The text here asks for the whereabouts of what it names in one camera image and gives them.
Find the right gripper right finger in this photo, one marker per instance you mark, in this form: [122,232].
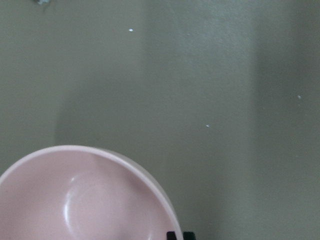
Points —
[188,235]

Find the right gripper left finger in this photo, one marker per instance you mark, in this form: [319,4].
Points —
[171,235]

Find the pink bowl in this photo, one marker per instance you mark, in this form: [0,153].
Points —
[73,192]

